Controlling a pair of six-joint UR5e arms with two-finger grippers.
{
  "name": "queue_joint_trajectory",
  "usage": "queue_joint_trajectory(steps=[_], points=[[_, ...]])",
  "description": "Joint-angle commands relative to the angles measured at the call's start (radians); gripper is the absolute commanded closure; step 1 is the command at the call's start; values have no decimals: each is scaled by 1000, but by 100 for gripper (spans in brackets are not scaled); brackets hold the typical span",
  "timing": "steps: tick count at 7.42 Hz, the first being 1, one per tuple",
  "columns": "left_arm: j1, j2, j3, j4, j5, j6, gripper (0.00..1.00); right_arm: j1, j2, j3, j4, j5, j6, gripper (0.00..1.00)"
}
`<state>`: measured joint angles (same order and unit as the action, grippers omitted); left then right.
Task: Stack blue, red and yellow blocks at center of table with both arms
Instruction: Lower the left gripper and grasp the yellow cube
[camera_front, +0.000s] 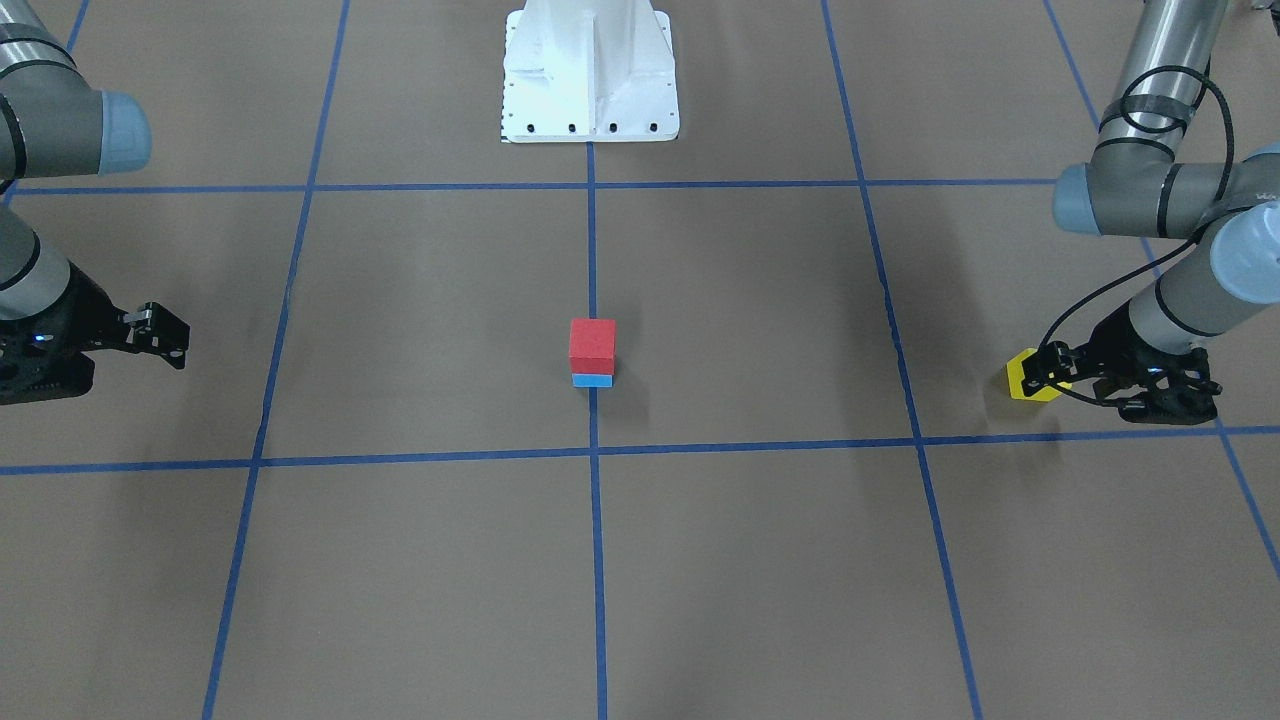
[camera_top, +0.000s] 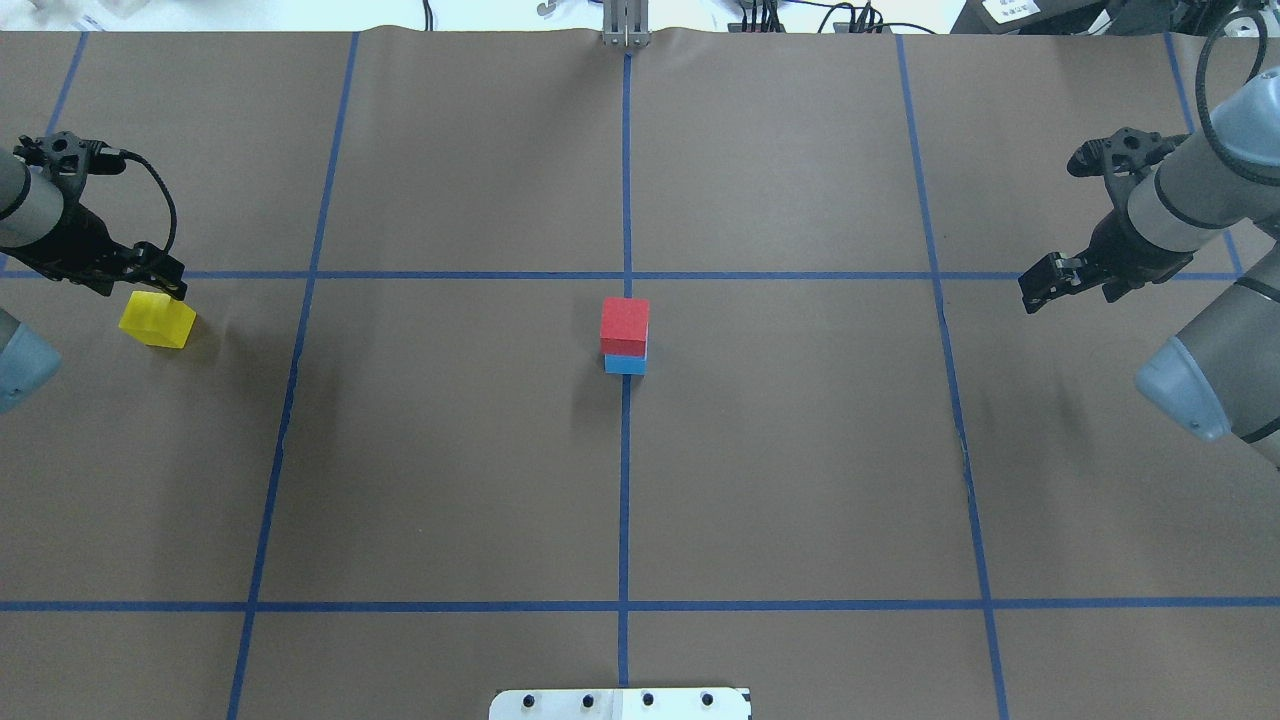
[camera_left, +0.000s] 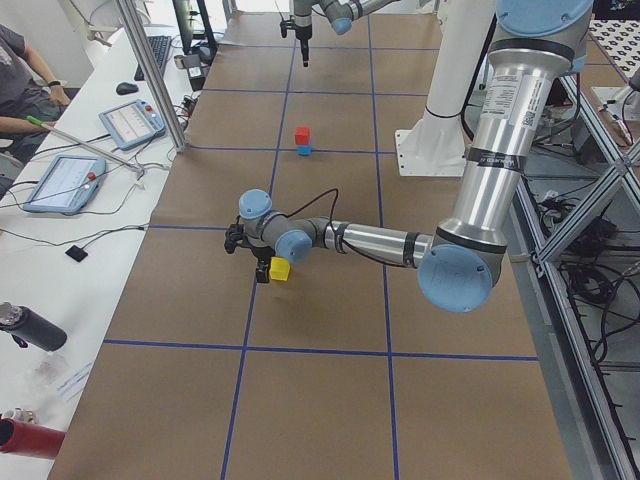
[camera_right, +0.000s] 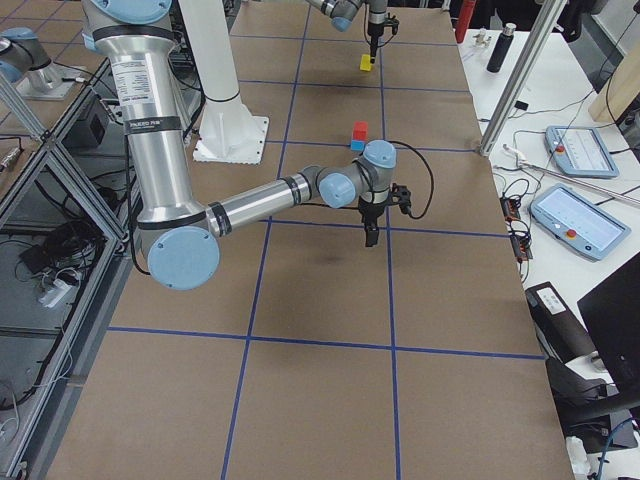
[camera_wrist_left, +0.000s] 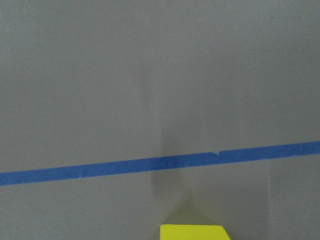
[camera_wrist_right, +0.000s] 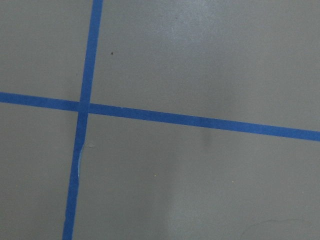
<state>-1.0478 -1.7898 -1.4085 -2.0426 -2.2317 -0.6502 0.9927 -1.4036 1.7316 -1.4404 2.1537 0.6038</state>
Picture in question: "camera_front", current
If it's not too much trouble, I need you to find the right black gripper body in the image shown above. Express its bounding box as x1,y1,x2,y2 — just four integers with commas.
1,270,125,406

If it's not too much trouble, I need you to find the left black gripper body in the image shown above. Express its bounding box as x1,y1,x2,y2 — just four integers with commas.
1071,302,1206,396

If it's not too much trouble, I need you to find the yellow block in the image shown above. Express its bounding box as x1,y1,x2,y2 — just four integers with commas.
1005,343,1073,404

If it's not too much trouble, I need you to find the blue block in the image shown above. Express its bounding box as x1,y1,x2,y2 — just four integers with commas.
571,373,614,389

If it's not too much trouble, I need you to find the red block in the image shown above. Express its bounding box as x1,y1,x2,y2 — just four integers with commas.
568,318,618,375

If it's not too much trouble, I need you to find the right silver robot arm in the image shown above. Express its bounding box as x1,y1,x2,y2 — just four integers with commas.
1,1,191,405

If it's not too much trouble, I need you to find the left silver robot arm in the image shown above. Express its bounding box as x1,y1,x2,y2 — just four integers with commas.
1009,1,1277,398

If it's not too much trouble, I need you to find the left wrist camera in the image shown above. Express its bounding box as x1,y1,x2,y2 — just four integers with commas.
1096,347,1222,427

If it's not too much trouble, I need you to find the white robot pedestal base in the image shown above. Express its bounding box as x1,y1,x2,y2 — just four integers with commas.
500,1,681,143

